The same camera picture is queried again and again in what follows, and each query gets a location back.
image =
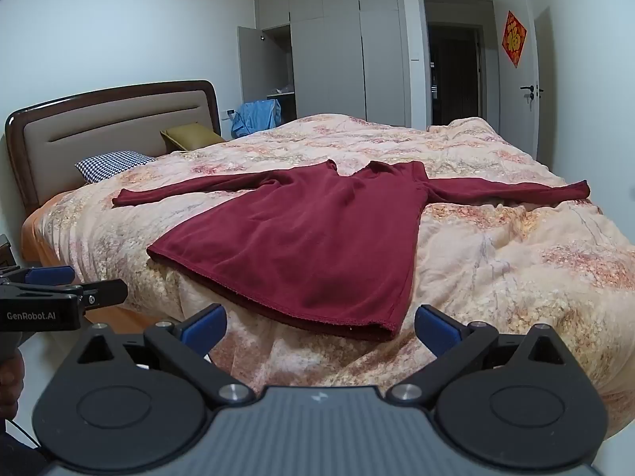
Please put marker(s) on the white room door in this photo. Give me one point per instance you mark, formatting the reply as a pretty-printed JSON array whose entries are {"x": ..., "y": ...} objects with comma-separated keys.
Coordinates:
[{"x": 538, "y": 84}]

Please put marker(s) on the open wardrobe door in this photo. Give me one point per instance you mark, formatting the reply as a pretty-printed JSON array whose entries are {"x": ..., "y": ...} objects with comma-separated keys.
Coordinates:
[{"x": 250, "y": 64}]

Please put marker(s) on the dark red sweater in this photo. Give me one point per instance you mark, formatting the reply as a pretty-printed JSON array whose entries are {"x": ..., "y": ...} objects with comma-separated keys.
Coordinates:
[{"x": 307, "y": 238}]

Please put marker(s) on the olive green pillow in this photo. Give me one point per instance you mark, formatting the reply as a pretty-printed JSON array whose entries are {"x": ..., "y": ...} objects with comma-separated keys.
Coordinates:
[{"x": 191, "y": 136}]

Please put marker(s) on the grey built-in wardrobe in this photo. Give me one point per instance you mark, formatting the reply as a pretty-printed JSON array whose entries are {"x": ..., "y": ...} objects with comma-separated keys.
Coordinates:
[{"x": 342, "y": 49}]

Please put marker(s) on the brown padded bed headboard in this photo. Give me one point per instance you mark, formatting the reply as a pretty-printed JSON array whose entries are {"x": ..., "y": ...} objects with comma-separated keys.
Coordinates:
[{"x": 99, "y": 129}]

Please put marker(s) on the dark wooden nightstand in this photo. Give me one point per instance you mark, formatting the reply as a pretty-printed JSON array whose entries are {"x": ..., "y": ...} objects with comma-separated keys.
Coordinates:
[{"x": 5, "y": 253}]

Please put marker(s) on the floral peach duvet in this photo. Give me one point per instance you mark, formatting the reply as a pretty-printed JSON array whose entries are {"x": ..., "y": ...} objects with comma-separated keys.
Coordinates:
[{"x": 496, "y": 267}]

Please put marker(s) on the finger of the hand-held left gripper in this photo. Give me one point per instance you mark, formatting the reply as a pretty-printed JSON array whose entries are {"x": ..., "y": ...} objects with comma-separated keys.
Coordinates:
[
  {"x": 49, "y": 274},
  {"x": 104, "y": 292}
]

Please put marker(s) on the person's left hand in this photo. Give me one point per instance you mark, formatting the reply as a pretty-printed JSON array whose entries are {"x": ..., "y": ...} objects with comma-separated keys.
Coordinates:
[{"x": 10, "y": 382}]

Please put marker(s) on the blue garment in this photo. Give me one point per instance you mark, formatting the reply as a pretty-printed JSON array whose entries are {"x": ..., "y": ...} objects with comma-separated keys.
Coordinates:
[{"x": 255, "y": 116}]

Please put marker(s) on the red diamond wall decoration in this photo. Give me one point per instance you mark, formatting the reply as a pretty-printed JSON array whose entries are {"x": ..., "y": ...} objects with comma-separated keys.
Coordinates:
[{"x": 514, "y": 38}]

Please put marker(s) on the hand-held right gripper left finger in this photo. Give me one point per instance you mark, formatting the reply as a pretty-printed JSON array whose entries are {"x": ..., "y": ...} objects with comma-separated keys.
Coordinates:
[{"x": 204, "y": 329}]

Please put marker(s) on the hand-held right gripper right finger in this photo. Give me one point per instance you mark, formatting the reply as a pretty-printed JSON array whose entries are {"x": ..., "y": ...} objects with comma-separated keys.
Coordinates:
[{"x": 436, "y": 329}]

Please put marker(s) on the houndstooth pillow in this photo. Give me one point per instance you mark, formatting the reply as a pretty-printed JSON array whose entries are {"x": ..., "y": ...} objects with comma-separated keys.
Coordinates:
[{"x": 111, "y": 164}]

